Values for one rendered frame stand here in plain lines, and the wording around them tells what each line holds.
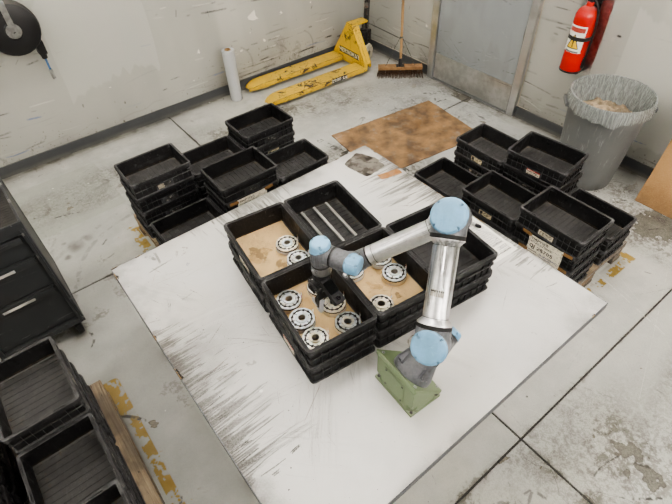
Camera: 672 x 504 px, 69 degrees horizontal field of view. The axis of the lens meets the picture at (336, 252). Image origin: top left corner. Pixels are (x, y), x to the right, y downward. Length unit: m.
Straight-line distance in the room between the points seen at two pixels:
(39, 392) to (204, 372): 0.80
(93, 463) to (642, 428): 2.55
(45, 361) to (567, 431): 2.51
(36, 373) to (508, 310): 2.10
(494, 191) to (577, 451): 1.57
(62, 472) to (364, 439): 1.26
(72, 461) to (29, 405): 0.31
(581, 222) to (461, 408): 1.54
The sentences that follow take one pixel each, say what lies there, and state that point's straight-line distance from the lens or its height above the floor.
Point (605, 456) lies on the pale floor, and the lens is 2.84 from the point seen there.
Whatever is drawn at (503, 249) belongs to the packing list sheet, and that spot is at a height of 0.70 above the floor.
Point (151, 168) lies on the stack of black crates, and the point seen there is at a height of 0.49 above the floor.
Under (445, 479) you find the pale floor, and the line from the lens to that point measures 2.57.
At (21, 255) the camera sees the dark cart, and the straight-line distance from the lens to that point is 2.86.
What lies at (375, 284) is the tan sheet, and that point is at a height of 0.83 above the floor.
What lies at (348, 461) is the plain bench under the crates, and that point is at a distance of 1.82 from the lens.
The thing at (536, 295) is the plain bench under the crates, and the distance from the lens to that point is 2.32.
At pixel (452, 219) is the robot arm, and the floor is 1.38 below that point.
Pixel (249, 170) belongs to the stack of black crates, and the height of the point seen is 0.49.
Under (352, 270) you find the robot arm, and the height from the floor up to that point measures 1.16.
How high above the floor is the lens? 2.39
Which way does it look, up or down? 46 degrees down
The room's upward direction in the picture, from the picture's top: 3 degrees counter-clockwise
